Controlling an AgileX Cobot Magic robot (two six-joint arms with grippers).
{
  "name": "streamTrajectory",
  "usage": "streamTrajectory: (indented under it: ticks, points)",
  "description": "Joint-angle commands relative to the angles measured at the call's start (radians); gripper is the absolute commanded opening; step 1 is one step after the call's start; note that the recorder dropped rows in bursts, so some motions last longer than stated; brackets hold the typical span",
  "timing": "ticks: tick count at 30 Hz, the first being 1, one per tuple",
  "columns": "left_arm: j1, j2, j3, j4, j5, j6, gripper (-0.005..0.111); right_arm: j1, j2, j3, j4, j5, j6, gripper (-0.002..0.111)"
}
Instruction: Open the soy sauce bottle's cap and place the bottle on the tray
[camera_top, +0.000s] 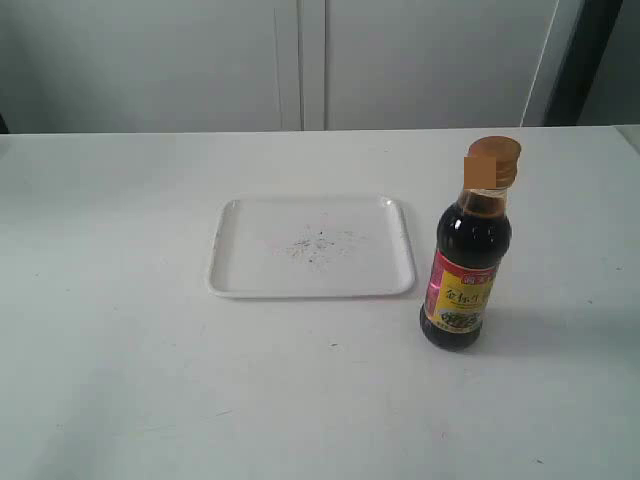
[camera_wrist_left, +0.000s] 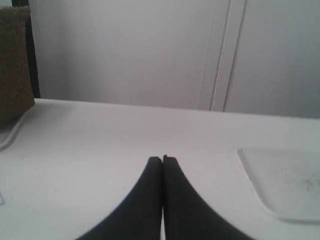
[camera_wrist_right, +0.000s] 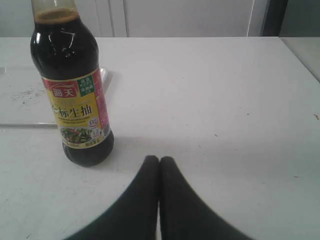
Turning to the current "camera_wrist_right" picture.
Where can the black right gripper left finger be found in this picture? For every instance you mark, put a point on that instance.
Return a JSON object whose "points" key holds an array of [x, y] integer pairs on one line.
{"points": [[133, 216]]}

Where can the soy sauce bottle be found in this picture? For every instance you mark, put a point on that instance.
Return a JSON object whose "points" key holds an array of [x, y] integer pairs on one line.
{"points": [[66, 55]]}

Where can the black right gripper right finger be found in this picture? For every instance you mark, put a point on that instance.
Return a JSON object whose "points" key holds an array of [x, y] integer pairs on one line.
{"points": [[183, 214]]}

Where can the white plastic tray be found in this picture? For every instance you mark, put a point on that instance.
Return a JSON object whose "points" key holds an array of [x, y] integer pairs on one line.
{"points": [[23, 99]]}

